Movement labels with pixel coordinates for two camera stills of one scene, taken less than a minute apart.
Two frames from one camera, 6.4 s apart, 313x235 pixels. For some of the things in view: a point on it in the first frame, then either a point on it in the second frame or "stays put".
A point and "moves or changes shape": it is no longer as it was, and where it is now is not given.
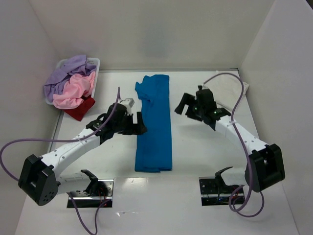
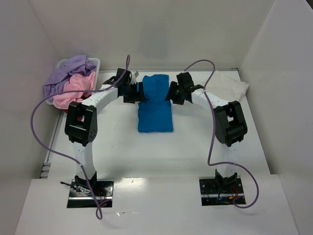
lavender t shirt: [77, 65] stays put
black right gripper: [192, 110] -> [172, 91]
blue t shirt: [154, 152] moves or changes shape
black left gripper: [133, 125] -> [138, 92]
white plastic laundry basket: [94, 61] stays put
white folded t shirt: [227, 89] stays put
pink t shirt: [77, 87] stays put
